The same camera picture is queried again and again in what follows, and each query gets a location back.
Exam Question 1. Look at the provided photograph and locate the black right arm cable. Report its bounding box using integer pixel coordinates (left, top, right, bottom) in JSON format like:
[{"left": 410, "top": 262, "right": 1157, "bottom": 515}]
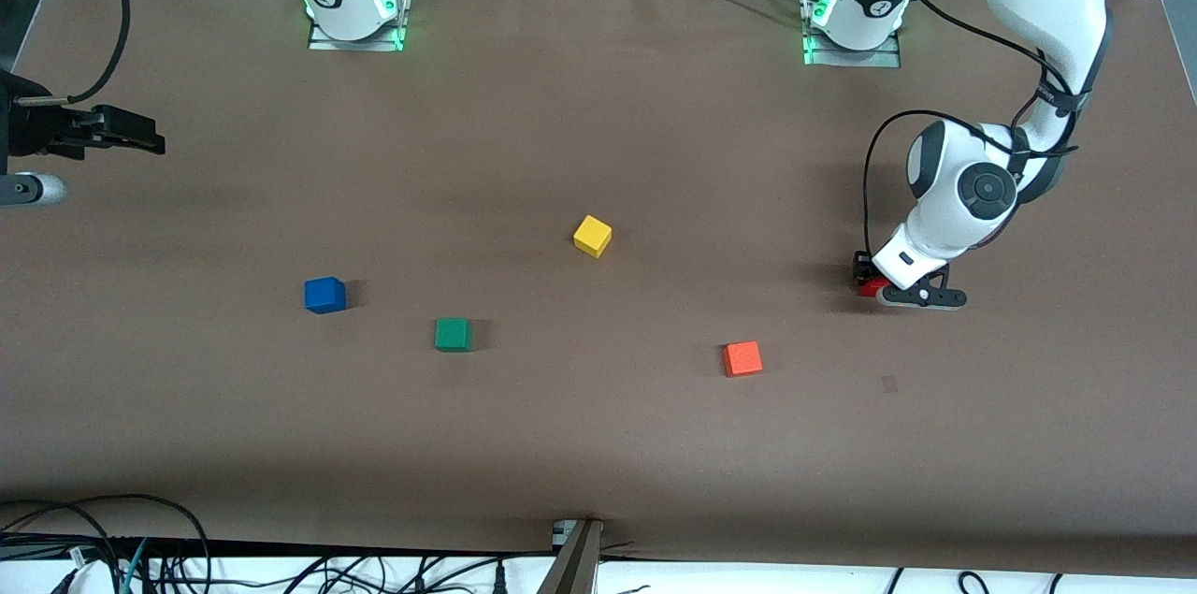
[{"left": 17, "top": 0, "right": 132, "bottom": 105}]

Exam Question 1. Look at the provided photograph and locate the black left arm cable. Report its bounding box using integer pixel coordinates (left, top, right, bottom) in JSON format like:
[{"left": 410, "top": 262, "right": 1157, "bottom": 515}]
[{"left": 862, "top": 0, "right": 1090, "bottom": 260}]

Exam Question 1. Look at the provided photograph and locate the brown paper table cover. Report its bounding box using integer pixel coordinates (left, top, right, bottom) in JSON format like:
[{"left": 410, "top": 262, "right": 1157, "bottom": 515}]
[{"left": 0, "top": 0, "right": 1197, "bottom": 576}]

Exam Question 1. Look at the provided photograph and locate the yellow cube block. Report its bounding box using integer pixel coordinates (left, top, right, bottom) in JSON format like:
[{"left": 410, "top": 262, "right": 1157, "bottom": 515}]
[{"left": 573, "top": 214, "right": 613, "bottom": 259}]

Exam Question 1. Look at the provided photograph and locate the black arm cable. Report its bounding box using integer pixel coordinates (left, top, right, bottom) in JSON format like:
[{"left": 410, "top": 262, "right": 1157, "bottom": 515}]
[
  {"left": 17, "top": 0, "right": 132, "bottom": 105},
  {"left": 862, "top": 0, "right": 1090, "bottom": 260}
]

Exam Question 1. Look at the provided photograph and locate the grey metal post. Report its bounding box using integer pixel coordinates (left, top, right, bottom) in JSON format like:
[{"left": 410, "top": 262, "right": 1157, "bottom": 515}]
[{"left": 538, "top": 517, "right": 605, "bottom": 594}]

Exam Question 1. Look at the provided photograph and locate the blue cube block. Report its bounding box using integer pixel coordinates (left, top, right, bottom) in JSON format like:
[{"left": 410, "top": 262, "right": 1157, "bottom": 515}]
[{"left": 304, "top": 277, "right": 347, "bottom": 314}]

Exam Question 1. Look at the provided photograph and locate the green cable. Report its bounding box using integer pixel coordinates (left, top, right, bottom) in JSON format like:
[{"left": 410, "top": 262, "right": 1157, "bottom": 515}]
[{"left": 120, "top": 538, "right": 151, "bottom": 594}]

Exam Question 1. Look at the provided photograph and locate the black looped cable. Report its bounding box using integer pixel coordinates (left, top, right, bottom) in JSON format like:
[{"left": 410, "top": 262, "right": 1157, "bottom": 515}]
[{"left": 0, "top": 493, "right": 214, "bottom": 594}]

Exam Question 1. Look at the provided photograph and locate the orange cube block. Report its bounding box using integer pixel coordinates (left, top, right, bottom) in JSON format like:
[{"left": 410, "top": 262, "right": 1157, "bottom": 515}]
[{"left": 722, "top": 340, "right": 763, "bottom": 378}]

